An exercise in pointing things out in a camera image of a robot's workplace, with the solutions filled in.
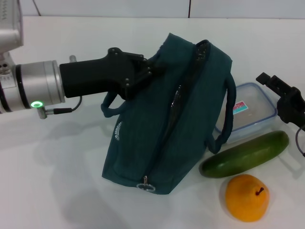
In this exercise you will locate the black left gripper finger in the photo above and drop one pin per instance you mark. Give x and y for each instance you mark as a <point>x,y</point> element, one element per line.
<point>152,74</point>
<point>143,59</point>

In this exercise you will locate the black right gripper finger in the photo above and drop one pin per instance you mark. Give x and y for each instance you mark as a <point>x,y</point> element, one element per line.
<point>274,82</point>

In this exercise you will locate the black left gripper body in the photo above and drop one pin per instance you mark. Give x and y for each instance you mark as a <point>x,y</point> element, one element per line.
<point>95,76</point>

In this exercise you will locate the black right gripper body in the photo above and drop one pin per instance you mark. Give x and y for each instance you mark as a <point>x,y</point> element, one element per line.
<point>293,107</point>

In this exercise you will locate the clear blue-rimmed food container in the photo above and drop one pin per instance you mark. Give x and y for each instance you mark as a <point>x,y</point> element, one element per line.
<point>252,112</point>

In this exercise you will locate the dark blue lunch bag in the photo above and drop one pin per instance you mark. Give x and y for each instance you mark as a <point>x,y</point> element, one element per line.
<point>152,119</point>

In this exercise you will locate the green cucumber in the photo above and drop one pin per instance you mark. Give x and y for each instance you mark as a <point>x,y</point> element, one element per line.
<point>245,155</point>

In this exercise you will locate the orange pear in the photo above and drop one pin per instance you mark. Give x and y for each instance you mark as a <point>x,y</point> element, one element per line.
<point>245,198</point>

